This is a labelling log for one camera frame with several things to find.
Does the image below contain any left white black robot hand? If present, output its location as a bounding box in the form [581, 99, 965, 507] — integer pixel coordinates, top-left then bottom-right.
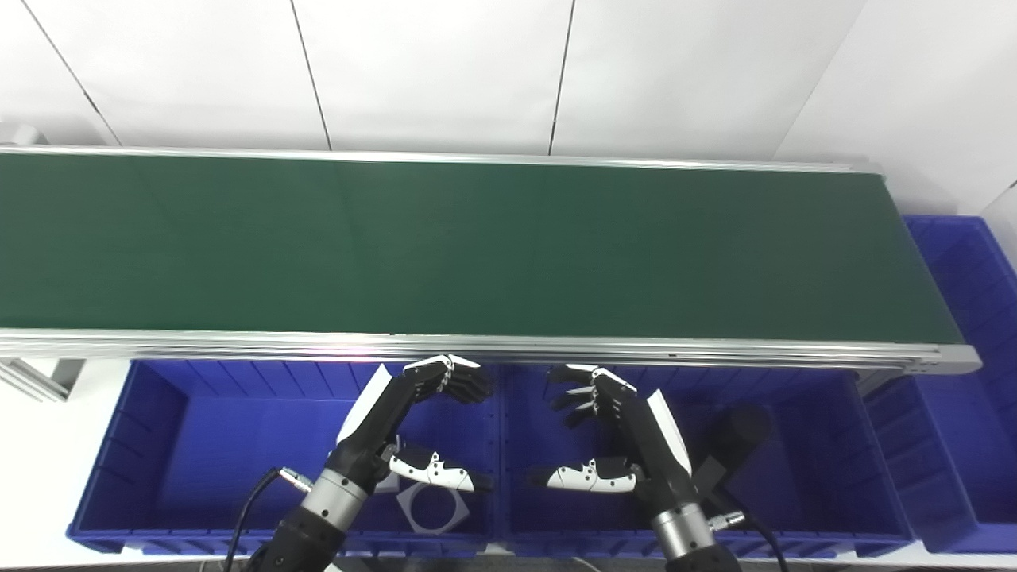
[327, 354, 495, 493]

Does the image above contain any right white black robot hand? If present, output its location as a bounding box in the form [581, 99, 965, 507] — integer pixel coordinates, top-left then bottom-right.
[528, 363, 694, 517]

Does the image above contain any black cylinder on block part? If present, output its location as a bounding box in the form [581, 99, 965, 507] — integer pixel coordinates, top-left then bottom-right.
[690, 404, 774, 498]

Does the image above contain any blue plastic bin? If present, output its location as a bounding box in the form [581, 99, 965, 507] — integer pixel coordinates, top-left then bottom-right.
[862, 214, 1017, 554]
[494, 364, 916, 558]
[68, 359, 501, 555]

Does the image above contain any green conveyor belt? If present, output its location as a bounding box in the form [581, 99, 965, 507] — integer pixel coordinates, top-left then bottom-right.
[0, 145, 983, 375]

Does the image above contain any aluminium conveyor support leg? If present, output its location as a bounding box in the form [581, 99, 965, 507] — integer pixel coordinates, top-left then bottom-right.
[0, 357, 87, 403]

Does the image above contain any white square plate with hole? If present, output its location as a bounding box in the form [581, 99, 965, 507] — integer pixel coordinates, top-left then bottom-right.
[373, 474, 472, 536]

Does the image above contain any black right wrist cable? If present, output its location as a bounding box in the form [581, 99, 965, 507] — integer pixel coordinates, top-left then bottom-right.
[706, 489, 792, 572]

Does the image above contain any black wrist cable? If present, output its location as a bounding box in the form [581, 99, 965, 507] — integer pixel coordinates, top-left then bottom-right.
[224, 467, 315, 572]
[706, 489, 792, 572]

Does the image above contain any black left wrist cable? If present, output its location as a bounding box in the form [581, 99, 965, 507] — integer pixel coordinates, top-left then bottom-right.
[224, 467, 315, 572]

